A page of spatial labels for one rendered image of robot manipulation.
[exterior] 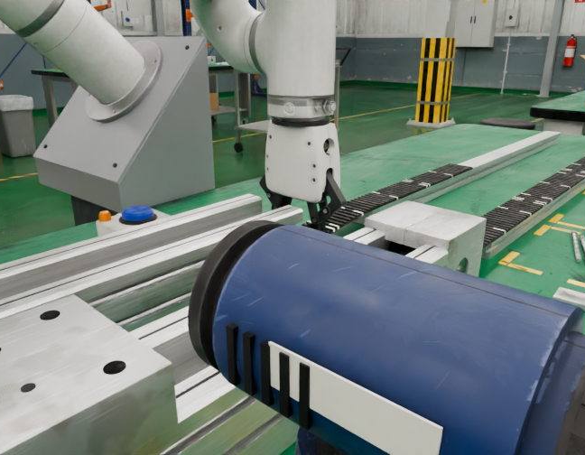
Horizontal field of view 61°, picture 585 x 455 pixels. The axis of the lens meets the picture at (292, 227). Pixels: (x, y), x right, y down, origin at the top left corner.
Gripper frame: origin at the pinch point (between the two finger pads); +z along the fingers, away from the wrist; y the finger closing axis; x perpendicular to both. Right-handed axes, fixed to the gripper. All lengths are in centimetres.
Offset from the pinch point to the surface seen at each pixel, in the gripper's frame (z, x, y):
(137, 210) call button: -4.4, 17.4, 12.3
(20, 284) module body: -4.1, 35.5, 2.2
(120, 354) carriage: -9.6, 38.5, -22.0
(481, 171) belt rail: 2, -58, -1
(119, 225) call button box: -3.0, 19.9, 12.6
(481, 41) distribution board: -25, -1054, 428
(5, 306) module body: -5.6, 38.6, -4.1
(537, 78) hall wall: 48, -1082, 312
